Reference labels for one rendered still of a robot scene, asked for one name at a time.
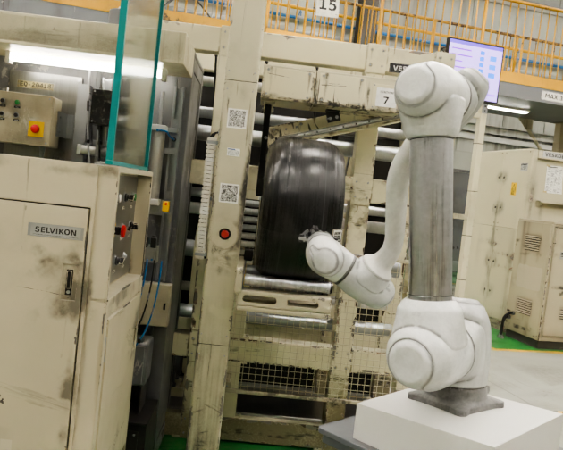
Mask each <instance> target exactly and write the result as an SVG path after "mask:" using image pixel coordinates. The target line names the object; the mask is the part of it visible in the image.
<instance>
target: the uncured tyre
mask: <svg viewBox="0 0 563 450"><path fill-rule="evenodd" d="M345 186H346V180H345V160H344V155H343V153H342V152H341V151H340V150H339V148H338V147H337V146H336V145H335V144H333V143H330V142H328V141H321V140H313V139H305V138H297V137H280V138H278V139H277V140H276V141H274V142H273V143H272V144H270V145H269V149H268V152H267V155H266V158H265V172H264V180H263V188H262V196H261V204H260V213H259V221H258V230H257V238H256V269H257V270H258V271H259V272H260V273H261V274H262V275H265V276H274V277H283V278H291V279H307V280H316V281H323V280H324V279H326V278H325V277H322V276H320V275H318V274H316V273H315V272H314V271H312V270H311V268H310V267H309V265H308V263H307V258H306V248H307V243H306V241H305V242H298V238H299V234H302V233H303V232H304V231H305V230H306V229H309V231H310V230H311V228H313V225H315V226H317V227H318V229H319V230H321V231H322V232H325V231H327V232H328V233H330V234H331V235H332V232H333V230H334V229H341V228H342V222H343V213H344V204H345Z"/></svg>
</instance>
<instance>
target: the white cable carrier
mask: <svg viewBox="0 0 563 450"><path fill-rule="evenodd" d="M207 144H208V146H206V148H207V149H206V152H207V154H206V162H205V165H206V166H205V170H204V173H206V174H204V178H203V181H205V182H203V187H202V189H204V190H202V194H203V195H202V196H201V197H202V199H201V202H203V203H201V204H200V205H201V207H200V210H202V211H200V212H199V213H200V215H199V218H201V219H199V224H198V226H200V227H198V230H199V231H198V232H197V233H198V234H199V235H197V238H198V239H197V248H196V250H197V251H196V253H203V254H206V252H205V250H206V248H205V246H206V234H207V226H208V218H209V215H208V214H209V211H208V210H209V209H210V208H209V207H207V206H210V204H209V203H210V201H212V197H211V196H210V195H211V193H212V192H211V191H209V190H212V188H211V186H212V185H213V184H212V183H210V182H213V180H212V178H213V175H212V174H214V172H213V170H214V167H213V166H214V158H215V150H216V145H217V144H209V143H207ZM208 198H210V199H208Z"/></svg>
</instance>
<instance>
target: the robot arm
mask: <svg viewBox="0 0 563 450"><path fill-rule="evenodd" d="M489 84H490V82H489V80H488V79H487V78H485V77H484V75H483V74H482V73H481V72H480V71H479V70H477V69H476V68H469V67H467V68H464V69H462V70H459V71H455V70H454V69H452V68H450V67H449V66H448V65H445V64H443V63H440V62H434V61H430V62H420V63H414V64H411V65H409V66H408V67H407V68H406V69H404V70H403V71H402V72H401V73H400V75H399V76H398V77H397V79H396V82H395V86H394V99H395V103H396V105H397V106H398V110H399V117H400V120H401V125H402V129H403V133H404V135H405V137H406V139H405V141H404V143H403V144H402V146H401V147H400V149H399V151H398V152H397V154H396V155H395V157H394V159H393V161H392V163H391V167H390V169H389V173H388V178H387V183H386V210H385V239H384V242H383V245H382V248H381V249H380V250H379V251H378V252H377V253H375V254H365V255H364V256H362V257H359V258H357V257H356V256H355V255H353V254H352V253H351V252H350V251H348V250H347V249H346V248H345V247H344V246H342V245H341V244H340V243H339V242H338V239H337V238H336V237H334V236H333V235H331V234H330V233H328V232H327V231H325V232H322V231H321V230H319V229H318V227H317V226H315V225H313V228H311V230H310V231H309V229H306V230H305V231H304V232H303V233H302V234H299V238H298V242H305V241H306V243H307V248H306V258H307V263H308V265H309V267H310V268H311V270H312V271H314V272H315V273H316V274H318V275H320V276H322V277H325V278H327V279H328V280H330V281H331V282H333V283H334V284H336V285H337V286H338V287H339V288H340V289H341V290H342V291H343V292H345V293H346V294H347V295H349V296H351V297H352V298H354V299H355V300H357V301H358V302H359V303H361V304H364V305H366V306H368V307H372V308H375V309H379V308H383V307H385V306H387V305H388V304H390V303H391V301H392V300H393V298H394V296H395V288H394V285H393V283H392V282H391V281H390V279H391V269H392V267H393V265H394V264H395V262H396V261H397V260H398V258H399V255H400V252H401V250H402V247H403V242H404V237H405V226H406V215H407V204H408V187H409V245H408V297H405V298H404V299H403V300H402V301H401V302H400V304H399V305H398V307H397V311H396V316H395V321H394V325H393V329H392V333H391V337H390V339H389V341H388V344H387V348H386V359H387V364H388V367H389V370H390V372H391V375H392V376H393V377H394V379H395V380H397V381H398V382H399V383H400V384H401V385H403V386H404V387H406V388H411V389H415V391H410V392H408V399H411V400H415V401H418V402H421V403H424V404H429V405H430V406H433V407H436V408H439V409H441V410H443V411H446V412H449V413H452V414H454V415H456V416H458V417H467V416H468V415H470V414H473V413H479V412H484V411H488V410H491V409H496V408H504V402H503V401H502V400H499V399H497V398H494V397H492V396H488V394H489V392H490V386H488V385H487V382H488V375H489V369H490V362H491V349H492V329H491V324H490V320H489V317H488V314H487V312H486V311H485V309H484V307H483V306H482V305H481V304H480V302H479V301H478V300H474V299H467V298H460V297H452V243H453V142H454V139H455V138H456V137H457V135H458V133H459V132H460V131H461V130H462V129H463V128H464V127H465V126H466V125H467V124H468V123H469V122H470V120H471V119H472V118H473V117H474V116H475V114H476V113H477V112H478V110H479V109H480V108H481V106H482V105H483V102H484V100H485V98H486V97H487V94H488V92H489V88H490V87H489Z"/></svg>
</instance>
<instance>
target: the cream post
mask: <svg viewBox="0 0 563 450"><path fill-rule="evenodd" d="M266 4H267V0H232V9H231V26H230V35H229V43H228V52H227V60H226V69H225V77H224V86H223V102H222V110H221V119H220V128H219V137H218V145H217V154H216V163H215V171H214V187H213V196H212V206H211V213H210V221H209V230H208V239H207V248H206V265H205V273H204V281H203V290H202V298H201V307H200V315H199V324H198V333H197V349H196V358H195V366H194V375H193V383H192V392H191V401H190V409H189V426H188V435H187V444H186V450H219V443H220V435H221V426H222V417H223V402H224V393H225V385H226V377H227V369H228V360H229V352H230V343H231V327H232V319H233V311H234V302H235V294H236V293H234V285H235V276H236V269H237V265H238V264H239V253H240V244H241V236H242V228H243V219H244V211H245V203H246V194H247V185H248V170H249V161H250V153H251V145H252V137H253V128H254V119H255V111H256V95H257V87H258V79H259V70H260V62H261V53H262V44H263V36H264V28H265V12H266ZM229 108H234V109H242V110H248V117H247V125H246V129H235V128H226V126H227V118H228V109H229ZM228 147H229V148H236V149H240V154H239V157H238V156H230V155H227V148H228ZM221 183H228V184H236V185H239V200H238V203H237V204H230V203H222V202H219V194H220V186H221ZM223 230H227V231H228V232H229V236H228V237H226V238H224V237H222V236H221V233H222V231H223Z"/></svg>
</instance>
